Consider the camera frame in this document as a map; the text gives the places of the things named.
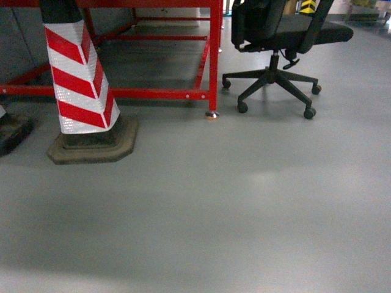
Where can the red metal table frame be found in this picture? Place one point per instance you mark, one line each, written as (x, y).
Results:
(172, 70)

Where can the yellow black striped bollard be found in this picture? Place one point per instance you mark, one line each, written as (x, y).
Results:
(307, 7)

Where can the black office chair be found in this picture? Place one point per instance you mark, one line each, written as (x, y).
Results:
(259, 26)

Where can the red white striped bollard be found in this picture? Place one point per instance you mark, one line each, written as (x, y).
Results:
(92, 129)

